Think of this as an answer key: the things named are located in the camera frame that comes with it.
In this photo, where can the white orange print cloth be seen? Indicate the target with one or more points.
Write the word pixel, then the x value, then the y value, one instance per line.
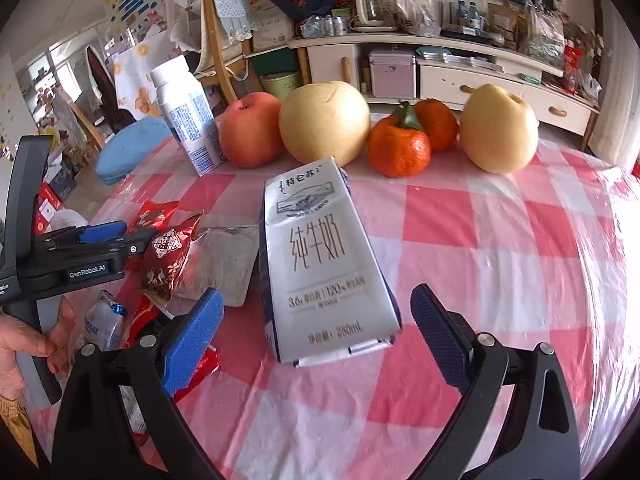
pixel 140 75

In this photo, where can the tangerine with green leaf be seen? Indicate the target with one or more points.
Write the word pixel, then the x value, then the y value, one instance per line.
pixel 397 147

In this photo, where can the white fabric frame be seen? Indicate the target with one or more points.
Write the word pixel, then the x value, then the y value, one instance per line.
pixel 182 20

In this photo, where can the cream tv cabinet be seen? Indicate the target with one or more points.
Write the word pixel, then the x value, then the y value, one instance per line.
pixel 330 65

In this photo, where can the lace covered standing air conditioner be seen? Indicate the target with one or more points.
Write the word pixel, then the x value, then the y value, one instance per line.
pixel 612 85

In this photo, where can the crushed clear plastic bottle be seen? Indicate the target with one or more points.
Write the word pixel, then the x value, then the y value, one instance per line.
pixel 102 322

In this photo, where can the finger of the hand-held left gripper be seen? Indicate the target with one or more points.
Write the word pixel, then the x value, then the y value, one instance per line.
pixel 102 232
pixel 127 249

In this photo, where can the wooden chair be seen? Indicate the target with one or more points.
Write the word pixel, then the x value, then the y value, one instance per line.
pixel 220 70
pixel 100 85

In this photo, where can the blue seat cushion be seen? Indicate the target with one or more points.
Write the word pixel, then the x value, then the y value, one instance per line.
pixel 130 150

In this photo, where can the pink storage box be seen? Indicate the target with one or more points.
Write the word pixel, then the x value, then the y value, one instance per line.
pixel 392 72

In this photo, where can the red carton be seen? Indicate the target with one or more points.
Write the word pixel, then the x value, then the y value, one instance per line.
pixel 49 207

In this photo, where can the person's left hand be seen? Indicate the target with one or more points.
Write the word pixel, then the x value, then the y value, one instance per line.
pixel 15 345

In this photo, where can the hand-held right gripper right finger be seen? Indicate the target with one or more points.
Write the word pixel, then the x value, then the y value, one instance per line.
pixel 440 340

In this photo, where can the red foil wrapper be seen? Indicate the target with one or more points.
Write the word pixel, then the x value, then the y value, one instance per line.
pixel 150 216

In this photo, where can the clear water bottle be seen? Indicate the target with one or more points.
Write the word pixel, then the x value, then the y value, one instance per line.
pixel 475 16
pixel 463 14

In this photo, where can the plain tangerine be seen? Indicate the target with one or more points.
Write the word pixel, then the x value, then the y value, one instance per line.
pixel 440 122

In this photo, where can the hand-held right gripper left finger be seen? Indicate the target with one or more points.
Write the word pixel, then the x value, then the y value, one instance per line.
pixel 192 342

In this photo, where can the white cardboard box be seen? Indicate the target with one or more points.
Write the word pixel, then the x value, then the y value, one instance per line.
pixel 270 25

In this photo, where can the clear plastic food bag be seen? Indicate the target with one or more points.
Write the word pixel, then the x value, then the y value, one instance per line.
pixel 417 7

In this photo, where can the clear bag green contents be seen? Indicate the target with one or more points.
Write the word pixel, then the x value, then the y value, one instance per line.
pixel 542 30

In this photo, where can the red apple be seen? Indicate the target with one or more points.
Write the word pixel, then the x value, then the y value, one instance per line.
pixel 250 130

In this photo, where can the white milk bottle blue label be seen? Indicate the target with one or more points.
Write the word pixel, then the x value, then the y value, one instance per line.
pixel 192 125

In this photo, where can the red white checkered tablecloth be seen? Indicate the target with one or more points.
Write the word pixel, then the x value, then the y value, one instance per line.
pixel 500 260

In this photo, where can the pack of small bottles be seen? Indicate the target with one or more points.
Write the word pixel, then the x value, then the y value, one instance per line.
pixel 325 26

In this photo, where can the green waste bin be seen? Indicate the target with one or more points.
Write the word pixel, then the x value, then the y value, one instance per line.
pixel 282 85

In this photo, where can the glass electric kettle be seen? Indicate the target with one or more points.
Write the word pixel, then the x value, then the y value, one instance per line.
pixel 372 10

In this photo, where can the pink artificial flowers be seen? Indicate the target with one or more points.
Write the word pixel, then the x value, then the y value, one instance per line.
pixel 582 30

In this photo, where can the brown cardboard box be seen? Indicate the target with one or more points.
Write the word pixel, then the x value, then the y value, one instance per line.
pixel 502 19

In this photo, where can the pale lace chair cover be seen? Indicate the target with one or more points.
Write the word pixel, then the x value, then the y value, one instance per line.
pixel 227 10

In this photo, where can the red patterned snack wrapper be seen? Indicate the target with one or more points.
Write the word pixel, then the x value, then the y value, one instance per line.
pixel 167 255

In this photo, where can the grey white milk carton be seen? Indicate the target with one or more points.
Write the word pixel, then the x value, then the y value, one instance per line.
pixel 320 260

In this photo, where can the stack of papers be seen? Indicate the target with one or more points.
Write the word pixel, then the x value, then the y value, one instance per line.
pixel 460 57

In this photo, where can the yellow pear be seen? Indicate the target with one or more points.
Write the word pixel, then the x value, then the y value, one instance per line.
pixel 497 130
pixel 322 120

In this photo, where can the silver foil wrapper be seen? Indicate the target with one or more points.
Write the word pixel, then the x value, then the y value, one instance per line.
pixel 225 265

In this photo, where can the white round cushion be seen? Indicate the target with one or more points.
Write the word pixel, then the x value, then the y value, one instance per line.
pixel 70 220

